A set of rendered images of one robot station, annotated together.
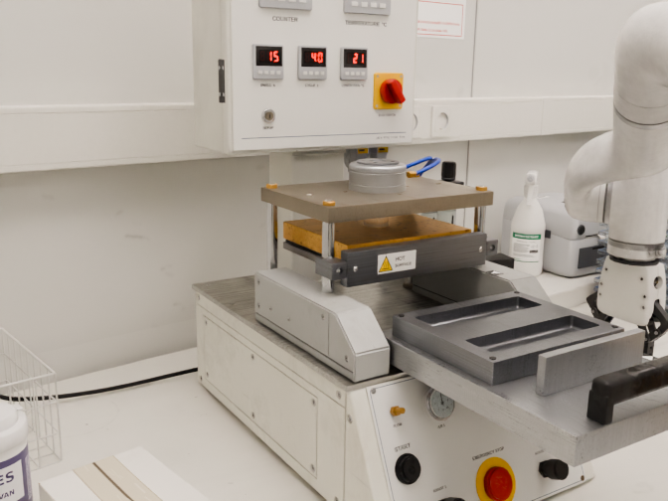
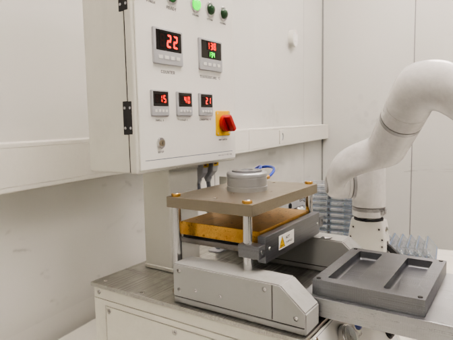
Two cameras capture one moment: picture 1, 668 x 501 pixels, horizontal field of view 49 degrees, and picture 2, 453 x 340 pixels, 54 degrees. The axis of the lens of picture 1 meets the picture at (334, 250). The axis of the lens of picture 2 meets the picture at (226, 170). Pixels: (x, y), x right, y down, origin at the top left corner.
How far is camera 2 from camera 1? 0.41 m
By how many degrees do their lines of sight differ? 25
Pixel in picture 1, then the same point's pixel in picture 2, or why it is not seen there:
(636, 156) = (391, 154)
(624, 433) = not seen: outside the picture
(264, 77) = (158, 114)
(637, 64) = (418, 96)
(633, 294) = (375, 239)
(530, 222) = not seen: hidden behind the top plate
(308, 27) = (180, 78)
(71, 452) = not seen: outside the picture
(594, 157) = (356, 158)
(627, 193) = (366, 178)
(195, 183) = (63, 201)
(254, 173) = (101, 189)
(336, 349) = (282, 313)
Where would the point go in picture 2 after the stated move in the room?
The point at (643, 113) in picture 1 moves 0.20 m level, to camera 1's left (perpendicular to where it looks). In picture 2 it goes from (408, 127) to (327, 130)
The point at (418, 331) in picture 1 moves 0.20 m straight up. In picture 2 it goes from (342, 287) to (344, 154)
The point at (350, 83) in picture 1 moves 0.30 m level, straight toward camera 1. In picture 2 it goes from (203, 117) to (272, 115)
